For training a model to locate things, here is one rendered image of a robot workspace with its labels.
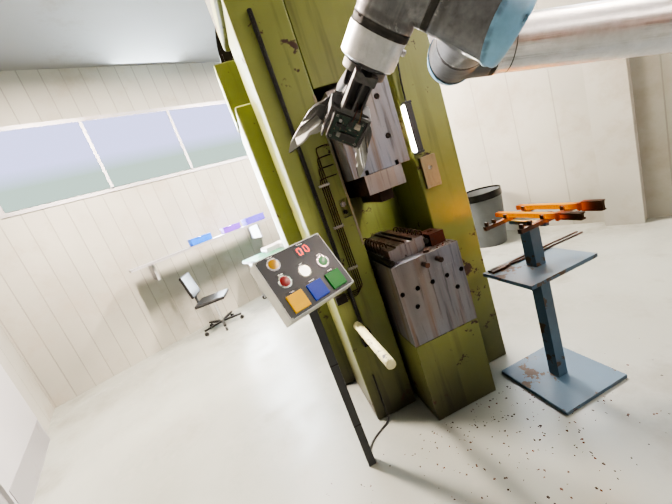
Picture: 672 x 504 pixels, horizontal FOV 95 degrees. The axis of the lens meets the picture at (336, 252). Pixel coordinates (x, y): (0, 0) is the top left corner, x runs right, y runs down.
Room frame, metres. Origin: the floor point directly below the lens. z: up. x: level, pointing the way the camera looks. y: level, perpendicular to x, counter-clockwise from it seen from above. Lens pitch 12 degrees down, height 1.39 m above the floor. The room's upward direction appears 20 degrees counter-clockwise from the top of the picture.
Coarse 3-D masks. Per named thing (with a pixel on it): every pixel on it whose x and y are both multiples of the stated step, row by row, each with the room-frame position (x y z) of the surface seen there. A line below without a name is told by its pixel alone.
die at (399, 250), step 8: (384, 232) 1.84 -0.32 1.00; (392, 232) 1.80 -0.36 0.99; (376, 240) 1.75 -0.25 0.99; (384, 240) 1.69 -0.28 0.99; (392, 240) 1.62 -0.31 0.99; (400, 240) 1.53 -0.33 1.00; (416, 240) 1.50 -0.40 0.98; (368, 248) 1.77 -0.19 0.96; (376, 248) 1.63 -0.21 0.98; (384, 248) 1.56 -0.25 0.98; (392, 248) 1.51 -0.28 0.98; (400, 248) 1.49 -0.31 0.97; (408, 248) 1.49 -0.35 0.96; (416, 248) 1.50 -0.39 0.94; (384, 256) 1.54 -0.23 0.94; (392, 256) 1.48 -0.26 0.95; (400, 256) 1.48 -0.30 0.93; (408, 256) 1.49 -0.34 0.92
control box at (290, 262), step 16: (304, 240) 1.34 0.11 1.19; (320, 240) 1.37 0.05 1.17; (272, 256) 1.24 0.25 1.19; (288, 256) 1.26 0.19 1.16; (304, 256) 1.29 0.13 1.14; (320, 256) 1.31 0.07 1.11; (256, 272) 1.19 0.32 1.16; (272, 272) 1.19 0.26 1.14; (288, 272) 1.21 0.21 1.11; (320, 272) 1.26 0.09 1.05; (272, 288) 1.15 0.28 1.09; (288, 288) 1.17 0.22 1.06; (304, 288) 1.19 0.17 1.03; (272, 304) 1.17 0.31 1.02; (288, 304) 1.12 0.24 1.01; (320, 304) 1.19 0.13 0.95; (288, 320) 1.10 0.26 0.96
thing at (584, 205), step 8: (584, 200) 1.27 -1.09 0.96; (592, 200) 1.24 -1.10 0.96; (600, 200) 1.20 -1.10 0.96; (520, 208) 1.58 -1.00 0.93; (528, 208) 1.53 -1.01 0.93; (536, 208) 1.48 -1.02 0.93; (544, 208) 1.44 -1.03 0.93; (552, 208) 1.40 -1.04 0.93; (568, 208) 1.33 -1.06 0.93; (576, 208) 1.30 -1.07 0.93; (584, 208) 1.27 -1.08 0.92; (592, 208) 1.24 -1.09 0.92; (600, 208) 1.21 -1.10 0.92
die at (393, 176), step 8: (392, 168) 1.50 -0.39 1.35; (400, 168) 1.51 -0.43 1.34; (368, 176) 1.48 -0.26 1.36; (376, 176) 1.48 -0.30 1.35; (384, 176) 1.49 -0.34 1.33; (392, 176) 1.50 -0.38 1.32; (400, 176) 1.51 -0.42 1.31; (352, 184) 1.68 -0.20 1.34; (360, 184) 1.55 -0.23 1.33; (368, 184) 1.47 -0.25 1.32; (376, 184) 1.48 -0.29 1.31; (384, 184) 1.49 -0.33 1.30; (392, 184) 1.50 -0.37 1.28; (400, 184) 1.51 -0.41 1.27; (352, 192) 1.72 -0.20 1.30; (360, 192) 1.59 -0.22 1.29; (368, 192) 1.48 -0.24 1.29; (376, 192) 1.48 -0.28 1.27
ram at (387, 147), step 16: (384, 80) 1.52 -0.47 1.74; (384, 96) 1.51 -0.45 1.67; (384, 112) 1.51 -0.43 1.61; (384, 128) 1.50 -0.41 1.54; (400, 128) 1.52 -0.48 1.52; (336, 144) 1.56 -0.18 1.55; (384, 144) 1.50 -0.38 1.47; (400, 144) 1.51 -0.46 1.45; (352, 160) 1.47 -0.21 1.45; (368, 160) 1.48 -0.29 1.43; (384, 160) 1.50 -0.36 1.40; (400, 160) 1.51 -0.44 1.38; (352, 176) 1.47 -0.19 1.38
